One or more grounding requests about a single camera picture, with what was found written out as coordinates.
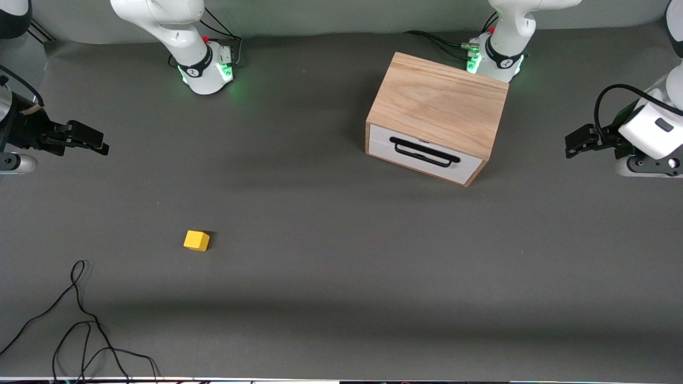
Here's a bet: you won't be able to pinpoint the yellow cube block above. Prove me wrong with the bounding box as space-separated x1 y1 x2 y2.
183 230 210 252

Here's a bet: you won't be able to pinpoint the white-fronted drawer with black handle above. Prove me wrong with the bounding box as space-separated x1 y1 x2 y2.
368 124 483 185

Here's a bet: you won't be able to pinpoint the wooden drawer cabinet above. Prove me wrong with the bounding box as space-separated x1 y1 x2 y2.
366 52 509 187

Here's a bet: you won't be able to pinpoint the black right arm wrist cable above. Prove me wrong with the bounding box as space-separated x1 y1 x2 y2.
0 64 44 107

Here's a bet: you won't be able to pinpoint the black arm wrist cable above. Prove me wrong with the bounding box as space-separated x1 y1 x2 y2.
0 64 44 107
594 84 683 142

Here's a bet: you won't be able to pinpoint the black left arm wrist cable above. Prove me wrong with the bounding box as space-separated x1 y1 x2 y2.
594 84 683 142

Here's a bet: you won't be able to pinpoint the aluminium frame rail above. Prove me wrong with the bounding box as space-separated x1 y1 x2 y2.
27 20 57 42

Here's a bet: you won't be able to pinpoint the thin black loose cable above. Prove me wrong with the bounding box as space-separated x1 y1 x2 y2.
0 260 131 384
52 320 161 384

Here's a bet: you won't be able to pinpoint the black right arm base cables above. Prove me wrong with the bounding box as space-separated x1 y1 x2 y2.
200 8 243 67

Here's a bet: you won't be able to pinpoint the black arm base cables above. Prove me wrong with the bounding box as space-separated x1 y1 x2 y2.
404 30 481 60
200 8 243 67

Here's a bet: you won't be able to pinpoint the black left arm base cables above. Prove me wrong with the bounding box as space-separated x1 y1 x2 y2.
404 30 481 60

